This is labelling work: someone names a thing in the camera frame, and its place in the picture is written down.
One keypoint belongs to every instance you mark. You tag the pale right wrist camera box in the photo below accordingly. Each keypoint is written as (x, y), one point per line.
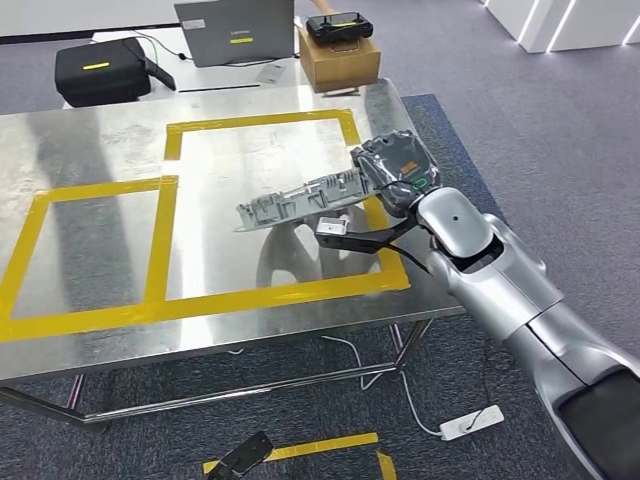
(332, 226)

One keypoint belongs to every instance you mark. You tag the brown cardboard box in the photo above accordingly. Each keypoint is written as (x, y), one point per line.
(340, 66)

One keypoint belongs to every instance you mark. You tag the yellow floor tape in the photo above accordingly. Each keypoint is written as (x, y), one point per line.
(324, 445)

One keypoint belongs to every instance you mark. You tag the yellow workbench tape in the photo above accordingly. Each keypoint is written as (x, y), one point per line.
(160, 238)

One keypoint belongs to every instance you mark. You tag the long white power strip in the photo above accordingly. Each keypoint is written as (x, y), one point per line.
(472, 422)

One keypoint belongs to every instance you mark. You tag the black carrying case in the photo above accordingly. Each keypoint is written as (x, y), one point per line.
(100, 73)

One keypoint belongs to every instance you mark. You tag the grey laptop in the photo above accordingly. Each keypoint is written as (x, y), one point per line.
(235, 33)

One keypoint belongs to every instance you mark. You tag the white lit furniture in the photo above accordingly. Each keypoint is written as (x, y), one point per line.
(575, 23)

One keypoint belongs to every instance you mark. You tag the pale desk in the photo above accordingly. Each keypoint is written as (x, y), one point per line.
(220, 76)

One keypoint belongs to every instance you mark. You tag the grey flat card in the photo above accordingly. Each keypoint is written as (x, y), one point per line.
(271, 73)

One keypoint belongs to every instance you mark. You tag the stainless steel workbench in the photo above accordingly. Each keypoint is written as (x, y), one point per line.
(100, 132)

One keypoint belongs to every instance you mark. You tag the black device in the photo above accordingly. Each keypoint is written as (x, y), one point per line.
(340, 26)

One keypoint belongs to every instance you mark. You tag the grey plastic wheel hubcap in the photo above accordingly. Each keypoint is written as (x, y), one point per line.
(300, 199)

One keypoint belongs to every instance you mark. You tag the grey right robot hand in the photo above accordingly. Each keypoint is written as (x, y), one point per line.
(400, 169)

